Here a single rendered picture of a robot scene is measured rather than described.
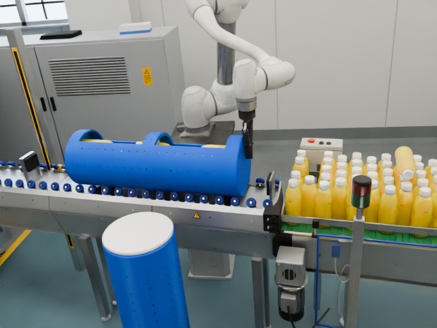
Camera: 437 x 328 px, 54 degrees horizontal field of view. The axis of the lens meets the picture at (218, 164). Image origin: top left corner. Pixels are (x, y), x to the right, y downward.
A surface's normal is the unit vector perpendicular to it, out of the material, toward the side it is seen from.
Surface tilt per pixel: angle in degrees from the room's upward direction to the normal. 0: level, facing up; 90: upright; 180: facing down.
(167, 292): 90
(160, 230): 0
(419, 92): 90
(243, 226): 70
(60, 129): 90
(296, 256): 0
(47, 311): 0
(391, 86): 90
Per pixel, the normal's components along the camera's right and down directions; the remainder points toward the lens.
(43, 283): -0.08, -0.89
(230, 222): -0.29, 0.12
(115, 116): -0.14, 0.45
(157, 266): 0.56, 0.32
